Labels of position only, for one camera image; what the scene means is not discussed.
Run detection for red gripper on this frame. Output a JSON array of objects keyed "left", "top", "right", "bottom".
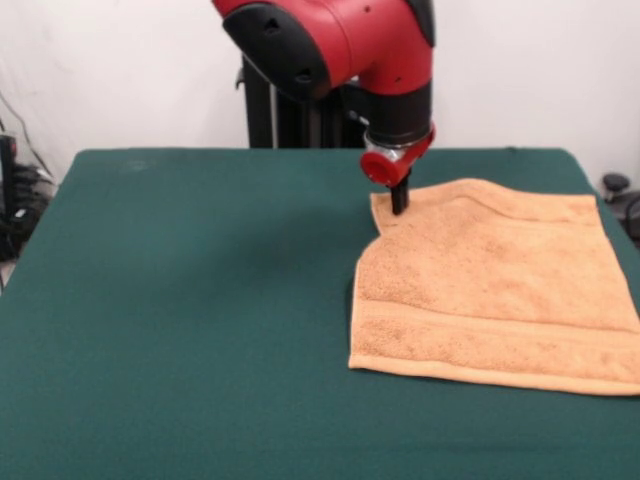
[{"left": 360, "top": 123, "right": 437, "bottom": 217}]

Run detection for tan terry towel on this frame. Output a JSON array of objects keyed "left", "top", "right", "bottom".
[{"left": 347, "top": 177, "right": 640, "bottom": 397}]

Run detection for dark green table cloth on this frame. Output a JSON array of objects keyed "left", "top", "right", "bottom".
[{"left": 0, "top": 147, "right": 640, "bottom": 480}]

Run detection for black electronics box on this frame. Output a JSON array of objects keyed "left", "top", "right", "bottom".
[{"left": 0, "top": 132, "right": 19, "bottom": 214}]

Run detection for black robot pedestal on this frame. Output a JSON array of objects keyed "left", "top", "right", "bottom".
[{"left": 234, "top": 49, "right": 374, "bottom": 149}]

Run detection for black cable bundle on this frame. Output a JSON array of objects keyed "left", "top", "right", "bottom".
[{"left": 0, "top": 163, "right": 57, "bottom": 262}]

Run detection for grey cable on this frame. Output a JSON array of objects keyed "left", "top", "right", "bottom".
[{"left": 0, "top": 92, "right": 51, "bottom": 176}]

